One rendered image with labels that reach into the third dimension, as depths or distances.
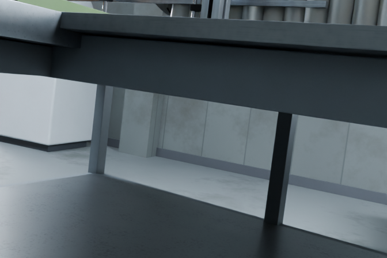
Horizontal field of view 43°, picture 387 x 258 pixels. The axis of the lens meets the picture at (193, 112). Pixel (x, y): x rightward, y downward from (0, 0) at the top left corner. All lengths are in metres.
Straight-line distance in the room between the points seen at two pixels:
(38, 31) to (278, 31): 0.28
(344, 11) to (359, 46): 0.67
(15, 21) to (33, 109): 3.70
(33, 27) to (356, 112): 0.35
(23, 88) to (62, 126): 0.45
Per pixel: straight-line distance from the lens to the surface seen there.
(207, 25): 0.48
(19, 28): 0.57
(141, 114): 4.36
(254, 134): 4.08
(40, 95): 4.21
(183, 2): 1.25
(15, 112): 4.38
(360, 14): 1.08
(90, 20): 0.57
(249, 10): 1.16
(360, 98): 0.46
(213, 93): 0.51
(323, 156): 3.94
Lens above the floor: 0.77
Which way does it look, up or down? 4 degrees down
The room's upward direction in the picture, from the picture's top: 7 degrees clockwise
